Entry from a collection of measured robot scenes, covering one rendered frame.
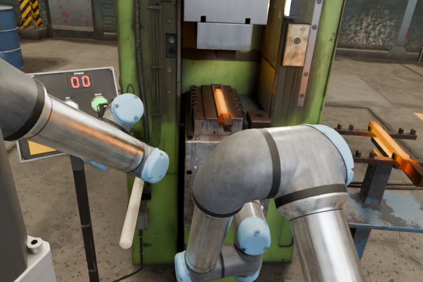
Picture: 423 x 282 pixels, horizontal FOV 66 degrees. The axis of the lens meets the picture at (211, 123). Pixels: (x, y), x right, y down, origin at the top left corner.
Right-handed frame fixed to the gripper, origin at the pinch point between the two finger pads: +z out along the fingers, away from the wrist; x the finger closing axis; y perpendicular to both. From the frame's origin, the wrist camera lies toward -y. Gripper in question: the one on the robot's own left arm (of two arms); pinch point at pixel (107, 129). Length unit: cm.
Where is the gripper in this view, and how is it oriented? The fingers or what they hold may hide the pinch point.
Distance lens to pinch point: 114.6
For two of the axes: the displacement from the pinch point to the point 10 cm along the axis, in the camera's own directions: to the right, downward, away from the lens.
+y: -2.0, -9.8, 0.2
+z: -4.5, 1.1, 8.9
